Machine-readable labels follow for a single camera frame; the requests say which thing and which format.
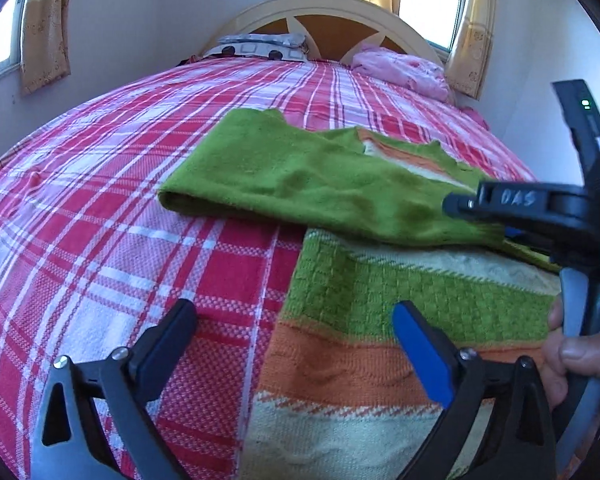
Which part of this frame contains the grey patterned pillow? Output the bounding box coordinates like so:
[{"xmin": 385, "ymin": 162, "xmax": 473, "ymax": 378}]
[{"xmin": 200, "ymin": 32, "xmax": 309, "ymax": 63}]

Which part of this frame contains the white framed window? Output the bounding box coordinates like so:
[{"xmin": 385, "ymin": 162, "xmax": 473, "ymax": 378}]
[
  {"xmin": 0, "ymin": 0, "xmax": 32, "ymax": 92},
  {"xmin": 397, "ymin": 0, "xmax": 472, "ymax": 55}
]

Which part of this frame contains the pink pillow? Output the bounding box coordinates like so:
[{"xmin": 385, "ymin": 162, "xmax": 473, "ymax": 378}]
[{"xmin": 352, "ymin": 46, "xmax": 451, "ymax": 104}]

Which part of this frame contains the small pink cloth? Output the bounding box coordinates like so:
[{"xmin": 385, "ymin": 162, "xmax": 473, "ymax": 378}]
[{"xmin": 462, "ymin": 107, "xmax": 492, "ymax": 130}]

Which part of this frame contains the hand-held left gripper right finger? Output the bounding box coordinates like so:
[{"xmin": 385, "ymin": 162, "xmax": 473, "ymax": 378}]
[{"xmin": 392, "ymin": 301, "xmax": 557, "ymax": 480}]

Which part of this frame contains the green striped knit sweater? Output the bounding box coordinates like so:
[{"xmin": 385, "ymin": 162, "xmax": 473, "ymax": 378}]
[{"xmin": 157, "ymin": 107, "xmax": 564, "ymax": 480}]

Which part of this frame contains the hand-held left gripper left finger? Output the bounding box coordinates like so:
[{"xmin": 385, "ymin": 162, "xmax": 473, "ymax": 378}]
[{"xmin": 30, "ymin": 299, "xmax": 200, "ymax": 480}]

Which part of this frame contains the person's right hand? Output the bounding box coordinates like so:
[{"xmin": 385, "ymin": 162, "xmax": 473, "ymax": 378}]
[{"xmin": 540, "ymin": 294, "xmax": 600, "ymax": 412}]

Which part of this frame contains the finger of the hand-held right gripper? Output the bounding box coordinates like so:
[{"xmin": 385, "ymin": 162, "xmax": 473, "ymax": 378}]
[
  {"xmin": 502, "ymin": 226, "xmax": 564, "ymax": 274},
  {"xmin": 442, "ymin": 180, "xmax": 595, "ymax": 235}
]

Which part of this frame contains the red plaid bed sheet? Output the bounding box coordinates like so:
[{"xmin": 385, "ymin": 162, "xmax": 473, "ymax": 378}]
[{"xmin": 0, "ymin": 55, "xmax": 541, "ymax": 480}]

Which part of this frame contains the cream and orange headboard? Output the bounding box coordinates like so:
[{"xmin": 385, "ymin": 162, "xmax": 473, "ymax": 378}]
[{"xmin": 207, "ymin": 0, "xmax": 449, "ymax": 68}]

